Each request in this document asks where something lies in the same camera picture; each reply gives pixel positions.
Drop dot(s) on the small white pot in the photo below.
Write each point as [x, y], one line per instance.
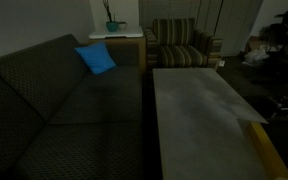
[122, 25]

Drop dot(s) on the striped armchair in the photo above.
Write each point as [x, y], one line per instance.
[180, 55]

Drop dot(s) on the dark grey fabric sofa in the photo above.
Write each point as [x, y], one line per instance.
[67, 110]

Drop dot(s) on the grey coffee table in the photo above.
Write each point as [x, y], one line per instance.
[197, 120]

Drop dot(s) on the window blinds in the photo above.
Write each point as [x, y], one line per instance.
[167, 9]

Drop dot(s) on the bright blue throw pillow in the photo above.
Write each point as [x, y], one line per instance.
[96, 58]

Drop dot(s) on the wooden side table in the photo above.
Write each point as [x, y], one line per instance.
[130, 50]

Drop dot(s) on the black and white floor item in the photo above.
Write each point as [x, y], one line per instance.
[285, 105]

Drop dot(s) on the teal pot with plant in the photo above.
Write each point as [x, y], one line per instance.
[112, 26]

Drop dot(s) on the white closet doors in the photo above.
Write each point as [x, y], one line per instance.
[237, 26]

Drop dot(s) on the white plastic bag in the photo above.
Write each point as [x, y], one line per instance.
[255, 56]

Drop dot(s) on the cardboard box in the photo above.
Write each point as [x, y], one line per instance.
[253, 43]

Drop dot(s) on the yellow wooden block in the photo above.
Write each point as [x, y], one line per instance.
[267, 150]

